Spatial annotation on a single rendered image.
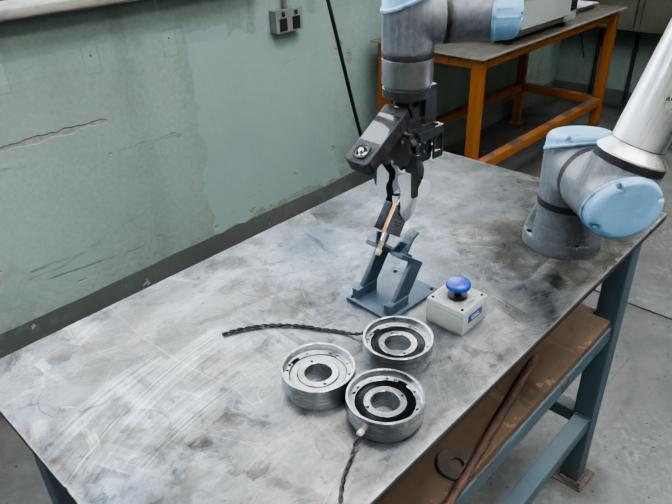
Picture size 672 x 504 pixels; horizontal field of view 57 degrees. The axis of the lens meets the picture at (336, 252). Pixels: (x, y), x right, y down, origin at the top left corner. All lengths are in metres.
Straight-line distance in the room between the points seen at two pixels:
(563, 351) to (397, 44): 0.79
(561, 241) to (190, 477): 0.78
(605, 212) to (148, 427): 0.75
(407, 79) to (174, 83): 1.66
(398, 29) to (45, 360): 0.72
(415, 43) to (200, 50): 1.71
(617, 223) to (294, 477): 0.64
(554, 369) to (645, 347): 1.10
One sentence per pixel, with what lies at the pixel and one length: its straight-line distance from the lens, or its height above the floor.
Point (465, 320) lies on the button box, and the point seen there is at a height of 0.83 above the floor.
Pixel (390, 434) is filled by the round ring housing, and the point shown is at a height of 0.82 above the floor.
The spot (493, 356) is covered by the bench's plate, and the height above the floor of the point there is 0.80.
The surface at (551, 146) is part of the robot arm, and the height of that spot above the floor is 1.01.
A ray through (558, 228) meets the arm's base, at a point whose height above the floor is 0.86.
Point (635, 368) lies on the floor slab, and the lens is 2.35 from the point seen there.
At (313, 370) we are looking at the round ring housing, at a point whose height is 0.82.
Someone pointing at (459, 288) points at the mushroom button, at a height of 0.87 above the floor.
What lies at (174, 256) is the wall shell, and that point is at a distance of 2.69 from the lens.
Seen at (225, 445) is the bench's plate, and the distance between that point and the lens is 0.86.
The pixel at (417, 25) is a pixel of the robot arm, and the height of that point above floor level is 1.25.
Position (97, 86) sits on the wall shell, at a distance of 2.34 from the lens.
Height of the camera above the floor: 1.42
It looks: 30 degrees down
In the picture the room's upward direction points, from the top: 2 degrees counter-clockwise
